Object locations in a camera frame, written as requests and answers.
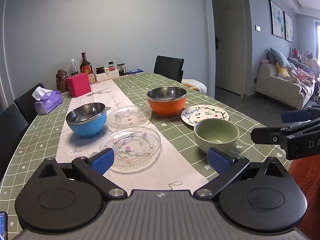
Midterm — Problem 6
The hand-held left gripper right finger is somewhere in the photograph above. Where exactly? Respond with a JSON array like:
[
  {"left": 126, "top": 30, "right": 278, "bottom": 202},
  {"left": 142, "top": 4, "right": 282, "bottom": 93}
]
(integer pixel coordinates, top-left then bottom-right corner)
[{"left": 192, "top": 147, "right": 288, "bottom": 200}]

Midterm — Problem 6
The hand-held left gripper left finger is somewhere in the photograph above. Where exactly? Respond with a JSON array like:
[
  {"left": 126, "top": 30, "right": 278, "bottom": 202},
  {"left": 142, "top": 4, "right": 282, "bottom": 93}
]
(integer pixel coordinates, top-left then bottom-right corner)
[{"left": 37, "top": 147, "right": 128, "bottom": 201}]

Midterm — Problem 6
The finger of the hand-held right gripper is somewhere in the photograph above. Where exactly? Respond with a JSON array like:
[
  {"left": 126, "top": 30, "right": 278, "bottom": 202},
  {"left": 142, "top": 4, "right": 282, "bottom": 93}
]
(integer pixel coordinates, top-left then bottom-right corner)
[
  {"left": 250, "top": 126, "right": 288, "bottom": 144},
  {"left": 281, "top": 106, "right": 320, "bottom": 124}
]

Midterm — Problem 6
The green ceramic bowl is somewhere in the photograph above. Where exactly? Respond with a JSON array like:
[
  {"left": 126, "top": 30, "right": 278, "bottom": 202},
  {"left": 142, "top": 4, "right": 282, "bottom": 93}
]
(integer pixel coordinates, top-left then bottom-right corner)
[{"left": 194, "top": 118, "right": 240, "bottom": 156}]

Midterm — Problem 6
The blue steel bowl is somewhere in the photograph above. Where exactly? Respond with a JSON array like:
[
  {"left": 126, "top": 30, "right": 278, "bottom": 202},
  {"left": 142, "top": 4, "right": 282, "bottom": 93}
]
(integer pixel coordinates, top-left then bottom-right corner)
[{"left": 65, "top": 102, "right": 107, "bottom": 138}]

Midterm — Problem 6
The clear floral glass plate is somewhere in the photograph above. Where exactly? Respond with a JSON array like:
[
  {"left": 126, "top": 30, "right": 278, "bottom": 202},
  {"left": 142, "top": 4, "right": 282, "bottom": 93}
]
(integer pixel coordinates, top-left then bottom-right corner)
[
  {"left": 107, "top": 106, "right": 152, "bottom": 132},
  {"left": 99, "top": 127, "right": 162, "bottom": 173}
]

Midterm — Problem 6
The white printed ceramic plate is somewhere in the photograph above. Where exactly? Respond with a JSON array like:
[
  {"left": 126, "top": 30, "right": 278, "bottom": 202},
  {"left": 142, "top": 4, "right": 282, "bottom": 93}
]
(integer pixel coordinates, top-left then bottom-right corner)
[{"left": 181, "top": 104, "right": 229, "bottom": 127}]

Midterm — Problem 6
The orange steel bowl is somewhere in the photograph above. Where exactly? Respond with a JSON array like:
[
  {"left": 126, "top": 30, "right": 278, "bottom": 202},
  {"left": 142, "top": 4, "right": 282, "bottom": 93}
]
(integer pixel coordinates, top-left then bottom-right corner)
[{"left": 147, "top": 87, "right": 187, "bottom": 117}]

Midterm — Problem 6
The beige sofa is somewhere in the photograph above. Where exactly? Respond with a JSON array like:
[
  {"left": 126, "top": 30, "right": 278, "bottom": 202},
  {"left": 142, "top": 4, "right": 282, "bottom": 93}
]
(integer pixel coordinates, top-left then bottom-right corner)
[{"left": 255, "top": 62, "right": 320, "bottom": 110}]

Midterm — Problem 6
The pink blanket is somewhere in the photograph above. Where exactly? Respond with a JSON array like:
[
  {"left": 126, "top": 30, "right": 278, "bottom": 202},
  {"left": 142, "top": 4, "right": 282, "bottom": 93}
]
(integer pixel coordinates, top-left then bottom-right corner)
[{"left": 277, "top": 65, "right": 320, "bottom": 88}]

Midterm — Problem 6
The yellow cushion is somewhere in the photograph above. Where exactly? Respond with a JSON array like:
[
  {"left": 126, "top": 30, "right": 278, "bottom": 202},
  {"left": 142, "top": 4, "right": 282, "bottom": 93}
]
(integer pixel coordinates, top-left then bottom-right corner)
[{"left": 275, "top": 62, "right": 292, "bottom": 77}]

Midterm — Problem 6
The white printed table runner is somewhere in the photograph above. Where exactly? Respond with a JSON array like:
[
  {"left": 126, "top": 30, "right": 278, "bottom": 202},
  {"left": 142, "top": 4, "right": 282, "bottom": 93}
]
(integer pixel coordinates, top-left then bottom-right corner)
[{"left": 55, "top": 78, "right": 209, "bottom": 198}]

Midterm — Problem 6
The red textured cloth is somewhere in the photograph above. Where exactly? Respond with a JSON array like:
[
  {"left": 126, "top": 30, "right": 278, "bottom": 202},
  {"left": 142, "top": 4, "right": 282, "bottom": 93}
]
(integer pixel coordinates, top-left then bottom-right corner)
[{"left": 289, "top": 154, "right": 320, "bottom": 240}]

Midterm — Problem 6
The teal cushion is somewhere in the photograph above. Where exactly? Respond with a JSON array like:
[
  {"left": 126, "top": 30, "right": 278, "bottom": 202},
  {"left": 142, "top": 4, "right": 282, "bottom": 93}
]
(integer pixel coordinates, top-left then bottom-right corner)
[{"left": 270, "top": 48, "right": 291, "bottom": 68}]

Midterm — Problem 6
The pink box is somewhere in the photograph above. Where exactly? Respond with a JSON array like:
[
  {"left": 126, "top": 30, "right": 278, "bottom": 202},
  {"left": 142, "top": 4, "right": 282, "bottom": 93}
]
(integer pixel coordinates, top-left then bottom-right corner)
[{"left": 66, "top": 74, "right": 91, "bottom": 98}]

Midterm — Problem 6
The purple tissue pack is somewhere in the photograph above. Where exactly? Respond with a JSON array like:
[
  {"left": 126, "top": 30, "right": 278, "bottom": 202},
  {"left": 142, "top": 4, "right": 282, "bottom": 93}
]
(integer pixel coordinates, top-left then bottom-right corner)
[{"left": 32, "top": 86, "right": 63, "bottom": 115}]

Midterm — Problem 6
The white cloth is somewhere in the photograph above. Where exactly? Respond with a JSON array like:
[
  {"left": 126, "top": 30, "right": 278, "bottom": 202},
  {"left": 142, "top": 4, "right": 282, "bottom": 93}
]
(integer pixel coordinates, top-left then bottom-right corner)
[{"left": 182, "top": 79, "right": 208, "bottom": 94}]

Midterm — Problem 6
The green checked tablecloth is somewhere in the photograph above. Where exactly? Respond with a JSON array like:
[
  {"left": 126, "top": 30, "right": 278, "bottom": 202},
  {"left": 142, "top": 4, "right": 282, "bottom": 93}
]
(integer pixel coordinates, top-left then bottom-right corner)
[{"left": 0, "top": 72, "right": 292, "bottom": 240}]

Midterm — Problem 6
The white storage box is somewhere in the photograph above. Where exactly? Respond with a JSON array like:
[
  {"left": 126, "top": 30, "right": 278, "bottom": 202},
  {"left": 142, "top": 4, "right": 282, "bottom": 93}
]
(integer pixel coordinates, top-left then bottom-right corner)
[{"left": 96, "top": 70, "right": 119, "bottom": 82}]

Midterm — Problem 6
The framed painting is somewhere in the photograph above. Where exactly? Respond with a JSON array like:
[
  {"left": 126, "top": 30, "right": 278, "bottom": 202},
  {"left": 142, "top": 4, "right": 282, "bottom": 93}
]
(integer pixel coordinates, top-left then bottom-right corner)
[
  {"left": 269, "top": 0, "right": 286, "bottom": 39},
  {"left": 283, "top": 11, "right": 294, "bottom": 43}
]

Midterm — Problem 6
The brown teapot ornament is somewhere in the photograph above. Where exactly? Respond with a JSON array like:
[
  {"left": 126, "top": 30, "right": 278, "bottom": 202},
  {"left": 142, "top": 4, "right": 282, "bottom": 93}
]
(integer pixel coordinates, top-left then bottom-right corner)
[{"left": 55, "top": 69, "right": 68, "bottom": 92}]

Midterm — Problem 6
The brown liquor bottle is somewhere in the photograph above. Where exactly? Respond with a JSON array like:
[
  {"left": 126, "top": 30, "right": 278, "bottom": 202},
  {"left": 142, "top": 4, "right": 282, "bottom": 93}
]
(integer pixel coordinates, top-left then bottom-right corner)
[{"left": 80, "top": 52, "right": 93, "bottom": 75}]

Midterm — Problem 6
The clear plastic bottle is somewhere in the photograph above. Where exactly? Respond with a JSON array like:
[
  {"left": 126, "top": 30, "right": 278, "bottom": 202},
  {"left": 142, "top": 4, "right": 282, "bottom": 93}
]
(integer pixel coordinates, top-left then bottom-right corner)
[{"left": 69, "top": 59, "right": 79, "bottom": 77}]

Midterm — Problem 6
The black chair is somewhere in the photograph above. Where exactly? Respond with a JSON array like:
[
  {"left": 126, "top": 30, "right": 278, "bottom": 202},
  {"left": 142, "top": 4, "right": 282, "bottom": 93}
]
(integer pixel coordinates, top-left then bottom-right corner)
[
  {"left": 153, "top": 55, "right": 185, "bottom": 84},
  {"left": 14, "top": 83, "right": 53, "bottom": 125},
  {"left": 0, "top": 104, "right": 29, "bottom": 178}
]

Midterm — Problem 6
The cream door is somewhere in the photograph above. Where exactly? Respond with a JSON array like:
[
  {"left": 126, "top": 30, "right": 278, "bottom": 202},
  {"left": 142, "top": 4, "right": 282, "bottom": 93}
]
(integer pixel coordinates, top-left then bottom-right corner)
[{"left": 211, "top": 0, "right": 247, "bottom": 98}]

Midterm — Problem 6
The smartphone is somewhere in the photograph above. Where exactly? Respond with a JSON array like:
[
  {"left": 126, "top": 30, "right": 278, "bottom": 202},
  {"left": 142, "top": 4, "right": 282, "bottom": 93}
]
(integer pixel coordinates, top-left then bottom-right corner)
[{"left": 0, "top": 211, "right": 9, "bottom": 240}]

